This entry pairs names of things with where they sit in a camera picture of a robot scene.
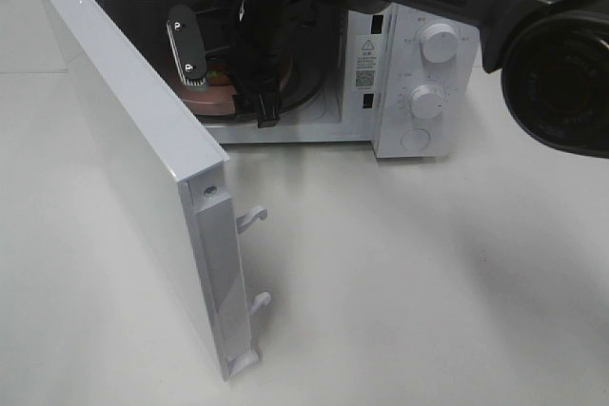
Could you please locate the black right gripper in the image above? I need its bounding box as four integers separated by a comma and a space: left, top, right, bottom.
167, 0, 345, 128

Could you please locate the pink round plate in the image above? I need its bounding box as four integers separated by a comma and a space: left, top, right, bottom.
168, 51, 294, 115

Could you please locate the white microwave door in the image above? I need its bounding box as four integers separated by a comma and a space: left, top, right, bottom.
42, 0, 271, 378

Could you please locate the white microwave knob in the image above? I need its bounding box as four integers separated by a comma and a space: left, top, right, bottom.
419, 23, 459, 64
409, 84, 445, 120

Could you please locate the burger with lettuce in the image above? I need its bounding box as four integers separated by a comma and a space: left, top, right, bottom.
206, 58, 232, 87

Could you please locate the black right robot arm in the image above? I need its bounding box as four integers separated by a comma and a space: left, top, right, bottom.
167, 0, 608, 158

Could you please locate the glass microwave turntable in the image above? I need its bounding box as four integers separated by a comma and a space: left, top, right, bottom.
204, 65, 325, 122

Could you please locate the white microwave oven body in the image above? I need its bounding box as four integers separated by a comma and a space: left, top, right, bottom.
46, 0, 479, 159

